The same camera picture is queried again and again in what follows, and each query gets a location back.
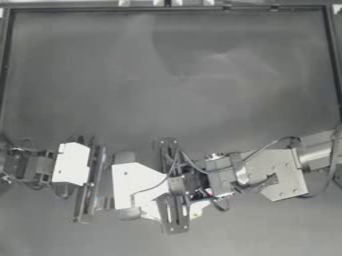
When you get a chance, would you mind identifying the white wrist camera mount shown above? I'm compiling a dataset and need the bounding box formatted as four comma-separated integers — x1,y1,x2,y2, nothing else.
51,142,92,187
111,162,172,221

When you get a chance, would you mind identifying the black camera cable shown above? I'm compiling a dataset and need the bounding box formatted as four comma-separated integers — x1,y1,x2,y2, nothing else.
131,149,211,216

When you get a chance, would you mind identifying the black table frame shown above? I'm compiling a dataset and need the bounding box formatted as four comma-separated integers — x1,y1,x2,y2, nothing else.
0,0,342,111

